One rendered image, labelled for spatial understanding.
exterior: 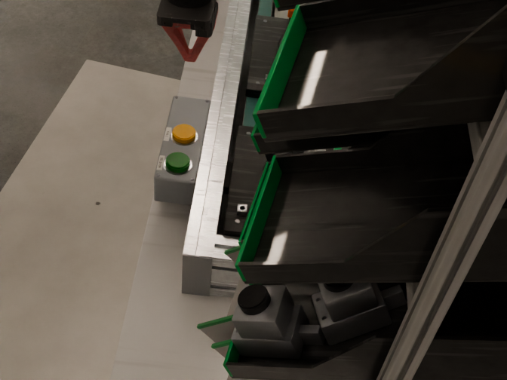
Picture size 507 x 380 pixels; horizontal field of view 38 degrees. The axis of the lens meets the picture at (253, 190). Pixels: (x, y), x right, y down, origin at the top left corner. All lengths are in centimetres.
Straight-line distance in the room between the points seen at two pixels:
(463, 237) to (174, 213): 87
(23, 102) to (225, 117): 161
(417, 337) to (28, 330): 73
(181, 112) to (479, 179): 94
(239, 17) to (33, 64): 155
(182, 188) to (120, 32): 198
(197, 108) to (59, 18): 196
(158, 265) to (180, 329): 13
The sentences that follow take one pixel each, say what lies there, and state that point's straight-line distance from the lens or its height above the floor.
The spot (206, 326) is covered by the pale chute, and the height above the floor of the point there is 103.
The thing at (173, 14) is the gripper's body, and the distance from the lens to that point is 89.
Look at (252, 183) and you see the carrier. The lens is 118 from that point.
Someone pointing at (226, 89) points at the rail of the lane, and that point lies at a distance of 137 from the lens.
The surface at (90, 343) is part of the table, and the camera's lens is 113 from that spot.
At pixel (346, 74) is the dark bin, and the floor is 153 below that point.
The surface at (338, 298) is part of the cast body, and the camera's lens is 67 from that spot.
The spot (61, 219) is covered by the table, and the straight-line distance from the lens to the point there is 128.
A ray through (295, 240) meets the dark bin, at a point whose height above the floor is 136.
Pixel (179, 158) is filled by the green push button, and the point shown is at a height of 97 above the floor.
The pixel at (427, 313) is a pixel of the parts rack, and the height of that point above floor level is 142.
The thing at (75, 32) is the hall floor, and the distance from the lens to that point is 314.
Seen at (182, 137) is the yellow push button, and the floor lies 97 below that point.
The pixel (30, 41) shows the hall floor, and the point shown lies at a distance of 311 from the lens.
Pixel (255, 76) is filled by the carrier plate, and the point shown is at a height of 97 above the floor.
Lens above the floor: 183
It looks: 47 degrees down
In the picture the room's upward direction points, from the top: 8 degrees clockwise
